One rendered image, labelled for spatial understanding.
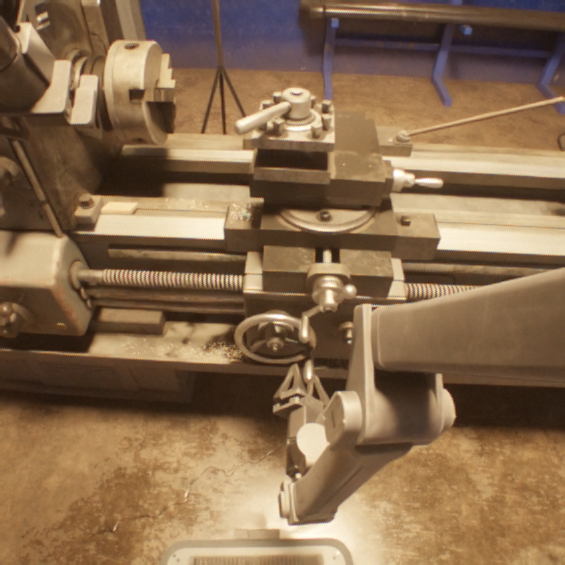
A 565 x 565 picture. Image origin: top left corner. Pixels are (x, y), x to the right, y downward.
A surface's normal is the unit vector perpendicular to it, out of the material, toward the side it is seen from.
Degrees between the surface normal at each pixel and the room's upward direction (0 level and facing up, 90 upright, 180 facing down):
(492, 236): 36
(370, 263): 0
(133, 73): 43
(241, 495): 0
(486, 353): 84
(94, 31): 90
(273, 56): 90
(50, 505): 0
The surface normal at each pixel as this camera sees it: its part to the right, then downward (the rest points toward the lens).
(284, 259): 0.01, -0.66
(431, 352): -0.98, 0.03
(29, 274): -0.01, -0.17
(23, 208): -0.05, 0.75
